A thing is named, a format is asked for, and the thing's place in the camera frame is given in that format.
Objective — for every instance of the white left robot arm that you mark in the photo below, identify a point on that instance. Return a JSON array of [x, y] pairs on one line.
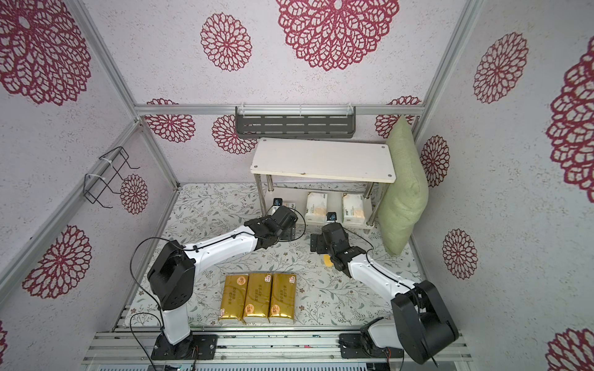
[[172, 275]]

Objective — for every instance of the gold tissue pack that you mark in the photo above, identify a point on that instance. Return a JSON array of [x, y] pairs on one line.
[[282, 302], [233, 298], [257, 301]]

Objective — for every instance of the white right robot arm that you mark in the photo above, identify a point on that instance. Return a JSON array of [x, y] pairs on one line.
[[420, 327]]

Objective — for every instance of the small yellow object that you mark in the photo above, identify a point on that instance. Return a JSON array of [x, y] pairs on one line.
[[327, 261]]

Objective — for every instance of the white two-tier shelf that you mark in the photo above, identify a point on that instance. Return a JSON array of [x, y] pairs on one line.
[[331, 161]]

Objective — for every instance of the grey wall-mounted metal rack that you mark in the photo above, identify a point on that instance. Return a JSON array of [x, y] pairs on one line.
[[301, 125]]

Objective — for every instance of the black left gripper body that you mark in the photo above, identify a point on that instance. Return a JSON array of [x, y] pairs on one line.
[[290, 233]]

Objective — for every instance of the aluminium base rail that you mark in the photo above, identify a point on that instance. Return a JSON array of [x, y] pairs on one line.
[[232, 347]]

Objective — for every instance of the black wire wall rack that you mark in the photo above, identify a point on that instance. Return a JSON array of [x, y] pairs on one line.
[[96, 184]]

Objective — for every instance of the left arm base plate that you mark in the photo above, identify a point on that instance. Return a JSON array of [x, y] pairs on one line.
[[194, 347]]

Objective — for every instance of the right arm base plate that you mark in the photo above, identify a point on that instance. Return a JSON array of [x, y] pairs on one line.
[[358, 345]]

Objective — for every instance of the green pillow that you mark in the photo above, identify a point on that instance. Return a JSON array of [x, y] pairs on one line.
[[405, 200]]

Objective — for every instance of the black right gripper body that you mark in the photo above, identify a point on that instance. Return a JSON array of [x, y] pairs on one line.
[[326, 242]]

